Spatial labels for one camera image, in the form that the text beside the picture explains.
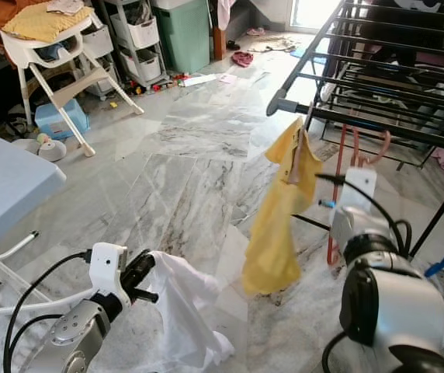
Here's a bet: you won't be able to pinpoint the black clothes drying rack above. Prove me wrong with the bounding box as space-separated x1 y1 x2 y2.
266 0 444 257

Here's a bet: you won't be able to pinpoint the blue grey folding table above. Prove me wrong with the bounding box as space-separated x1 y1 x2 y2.
0 126 95 343

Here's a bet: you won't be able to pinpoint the brown wooden hanger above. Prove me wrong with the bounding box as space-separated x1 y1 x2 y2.
284 101 316 186

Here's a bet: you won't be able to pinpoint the yellow shirt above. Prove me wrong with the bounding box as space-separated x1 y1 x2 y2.
241 117 325 296

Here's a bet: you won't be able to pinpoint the mustard quilted cushion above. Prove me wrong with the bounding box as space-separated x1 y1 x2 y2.
3 4 91 42

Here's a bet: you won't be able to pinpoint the brown wooden post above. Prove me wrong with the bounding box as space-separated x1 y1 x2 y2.
213 27 227 61

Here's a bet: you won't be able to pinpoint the white baby high chair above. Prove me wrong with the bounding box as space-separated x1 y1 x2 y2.
0 0 145 156

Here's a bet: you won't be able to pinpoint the maroon cloth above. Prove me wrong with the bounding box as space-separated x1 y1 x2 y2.
231 51 255 68

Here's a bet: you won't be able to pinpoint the white garment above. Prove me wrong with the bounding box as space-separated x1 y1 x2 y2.
148 250 237 370

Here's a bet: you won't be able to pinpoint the pale pink hanging garment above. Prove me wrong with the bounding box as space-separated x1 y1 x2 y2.
216 0 237 32

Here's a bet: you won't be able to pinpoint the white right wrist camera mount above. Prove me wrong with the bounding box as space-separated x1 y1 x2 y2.
331 167 378 234

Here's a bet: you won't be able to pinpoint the light blue plastic box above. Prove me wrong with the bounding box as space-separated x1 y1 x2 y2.
34 99 91 141

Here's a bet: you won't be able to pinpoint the grey trolley white drawers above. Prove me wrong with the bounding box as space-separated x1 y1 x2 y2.
104 0 165 86

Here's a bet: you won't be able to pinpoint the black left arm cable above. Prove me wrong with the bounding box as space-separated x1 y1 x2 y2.
11 311 66 373
3 249 92 373

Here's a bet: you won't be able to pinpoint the green plastic bin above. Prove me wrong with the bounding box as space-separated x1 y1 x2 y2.
152 0 211 73

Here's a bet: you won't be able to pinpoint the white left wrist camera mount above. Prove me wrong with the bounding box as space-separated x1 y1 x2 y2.
88 242 128 300

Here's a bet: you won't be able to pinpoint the white paper sheet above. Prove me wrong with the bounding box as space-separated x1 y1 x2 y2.
179 74 219 88

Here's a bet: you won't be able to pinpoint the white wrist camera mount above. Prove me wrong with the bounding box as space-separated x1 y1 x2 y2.
331 167 378 234
88 242 128 300

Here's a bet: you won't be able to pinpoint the white plastic drawer unit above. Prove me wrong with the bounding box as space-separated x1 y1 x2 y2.
82 27 116 98

